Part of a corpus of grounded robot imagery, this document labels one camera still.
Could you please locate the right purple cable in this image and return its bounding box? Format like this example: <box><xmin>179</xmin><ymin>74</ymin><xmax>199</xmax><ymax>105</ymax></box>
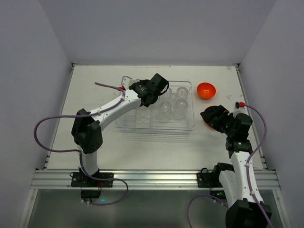
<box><xmin>186</xmin><ymin>101</ymin><xmax>276</xmax><ymax>228</ymax></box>

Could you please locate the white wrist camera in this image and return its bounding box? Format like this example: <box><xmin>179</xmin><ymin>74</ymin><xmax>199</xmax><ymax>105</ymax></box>
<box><xmin>233</xmin><ymin>102</ymin><xmax>246</xmax><ymax>114</ymax></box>
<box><xmin>121</xmin><ymin>76</ymin><xmax>133</xmax><ymax>90</ymax></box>

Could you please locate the clear glass front left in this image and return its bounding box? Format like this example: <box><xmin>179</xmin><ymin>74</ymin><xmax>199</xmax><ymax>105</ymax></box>
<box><xmin>157</xmin><ymin>101</ymin><xmax>172</xmax><ymax>120</ymax></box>

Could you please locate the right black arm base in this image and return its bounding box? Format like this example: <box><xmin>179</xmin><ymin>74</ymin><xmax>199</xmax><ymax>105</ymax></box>
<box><xmin>196</xmin><ymin>162</ymin><xmax>238</xmax><ymax>201</ymax></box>

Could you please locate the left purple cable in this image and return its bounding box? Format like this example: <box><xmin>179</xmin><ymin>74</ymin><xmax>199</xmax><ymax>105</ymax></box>
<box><xmin>34</xmin><ymin>82</ymin><xmax>129</xmax><ymax>206</ymax></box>

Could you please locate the clear glass back left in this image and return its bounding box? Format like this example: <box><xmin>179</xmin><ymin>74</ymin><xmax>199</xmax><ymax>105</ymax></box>
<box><xmin>160</xmin><ymin>87</ymin><xmax>172</xmax><ymax>101</ymax></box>

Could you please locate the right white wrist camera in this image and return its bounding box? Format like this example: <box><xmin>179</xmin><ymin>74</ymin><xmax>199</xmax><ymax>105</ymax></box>
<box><xmin>233</xmin><ymin>102</ymin><xmax>246</xmax><ymax>114</ymax></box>

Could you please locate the clear plastic rack tray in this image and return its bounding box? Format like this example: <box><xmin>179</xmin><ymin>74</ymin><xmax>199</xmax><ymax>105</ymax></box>
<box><xmin>115</xmin><ymin>76</ymin><xmax>197</xmax><ymax>132</ymax></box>

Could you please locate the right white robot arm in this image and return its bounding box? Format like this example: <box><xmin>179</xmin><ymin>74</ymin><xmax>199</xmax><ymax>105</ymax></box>
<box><xmin>200</xmin><ymin>102</ymin><xmax>273</xmax><ymax>228</ymax></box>

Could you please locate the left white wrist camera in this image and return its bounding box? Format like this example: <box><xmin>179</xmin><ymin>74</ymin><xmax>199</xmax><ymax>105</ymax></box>
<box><xmin>121</xmin><ymin>76</ymin><xmax>133</xmax><ymax>90</ymax></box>

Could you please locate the clear glass front right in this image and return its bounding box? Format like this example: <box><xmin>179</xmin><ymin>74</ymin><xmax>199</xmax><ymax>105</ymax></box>
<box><xmin>173</xmin><ymin>98</ymin><xmax>189</xmax><ymax>119</ymax></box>

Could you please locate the purple cable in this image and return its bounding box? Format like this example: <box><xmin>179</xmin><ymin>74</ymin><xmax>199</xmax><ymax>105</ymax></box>
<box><xmin>34</xmin><ymin>82</ymin><xmax>129</xmax><ymax>206</ymax></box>
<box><xmin>186</xmin><ymin>101</ymin><xmax>276</xmax><ymax>228</ymax></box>

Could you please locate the clear glass back right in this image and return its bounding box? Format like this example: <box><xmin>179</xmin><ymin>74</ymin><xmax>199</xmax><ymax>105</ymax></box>
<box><xmin>176</xmin><ymin>86</ymin><xmax>189</xmax><ymax>100</ymax></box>

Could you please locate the orange plate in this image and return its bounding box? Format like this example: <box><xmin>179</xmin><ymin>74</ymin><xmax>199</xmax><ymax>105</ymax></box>
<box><xmin>201</xmin><ymin>106</ymin><xmax>217</xmax><ymax>127</ymax></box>

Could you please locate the clear glass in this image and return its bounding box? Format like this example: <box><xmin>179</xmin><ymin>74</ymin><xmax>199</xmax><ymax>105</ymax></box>
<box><xmin>173</xmin><ymin>98</ymin><xmax>189</xmax><ymax>119</ymax></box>
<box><xmin>157</xmin><ymin>101</ymin><xmax>172</xmax><ymax>120</ymax></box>
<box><xmin>160</xmin><ymin>87</ymin><xmax>172</xmax><ymax>101</ymax></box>
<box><xmin>176</xmin><ymin>86</ymin><xmax>189</xmax><ymax>100</ymax></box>

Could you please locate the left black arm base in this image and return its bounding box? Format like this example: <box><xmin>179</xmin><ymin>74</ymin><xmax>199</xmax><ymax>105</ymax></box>
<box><xmin>69</xmin><ymin>171</ymin><xmax>114</xmax><ymax>202</ymax></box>

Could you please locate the aluminium mounting rail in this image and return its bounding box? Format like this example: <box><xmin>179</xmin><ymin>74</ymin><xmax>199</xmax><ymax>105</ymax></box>
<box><xmin>30</xmin><ymin>170</ymin><xmax>280</xmax><ymax>190</ymax></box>

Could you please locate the orange bowl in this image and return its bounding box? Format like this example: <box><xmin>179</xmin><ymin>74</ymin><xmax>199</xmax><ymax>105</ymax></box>
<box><xmin>197</xmin><ymin>82</ymin><xmax>216</xmax><ymax>100</ymax></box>

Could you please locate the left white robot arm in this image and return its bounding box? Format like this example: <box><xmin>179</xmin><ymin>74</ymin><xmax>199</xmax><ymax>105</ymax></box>
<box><xmin>72</xmin><ymin>74</ymin><xmax>169</xmax><ymax>179</ymax></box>

